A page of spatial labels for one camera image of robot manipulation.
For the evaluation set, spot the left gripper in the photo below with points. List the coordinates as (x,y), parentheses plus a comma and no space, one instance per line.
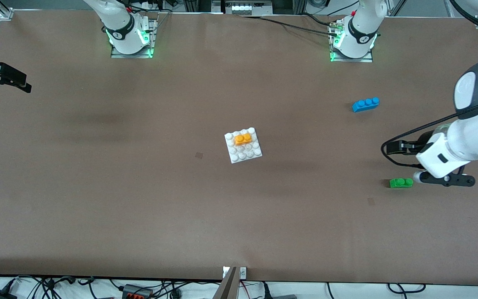
(422,144)

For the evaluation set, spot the white studded base plate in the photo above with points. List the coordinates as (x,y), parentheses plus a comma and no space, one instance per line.
(247,153)

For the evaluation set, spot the yellow two-stud toy block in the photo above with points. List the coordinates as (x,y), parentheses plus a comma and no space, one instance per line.
(243,139)

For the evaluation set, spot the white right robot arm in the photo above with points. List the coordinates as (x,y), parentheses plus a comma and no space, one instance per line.
(118,20)

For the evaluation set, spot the green two-stud toy block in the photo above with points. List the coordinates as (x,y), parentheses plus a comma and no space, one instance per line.
(401,182)

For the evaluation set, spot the blue three-stud toy block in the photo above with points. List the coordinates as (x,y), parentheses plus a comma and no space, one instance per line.
(365,104)

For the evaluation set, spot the white power strip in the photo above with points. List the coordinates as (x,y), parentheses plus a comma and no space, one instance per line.
(243,7)

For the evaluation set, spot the black orange power adapter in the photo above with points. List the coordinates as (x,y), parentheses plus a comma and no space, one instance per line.
(137,292)

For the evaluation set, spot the small metal edge bracket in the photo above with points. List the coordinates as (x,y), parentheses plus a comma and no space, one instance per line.
(243,272)

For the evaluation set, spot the grey slanted post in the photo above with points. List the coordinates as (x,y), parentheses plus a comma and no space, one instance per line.
(226,286)

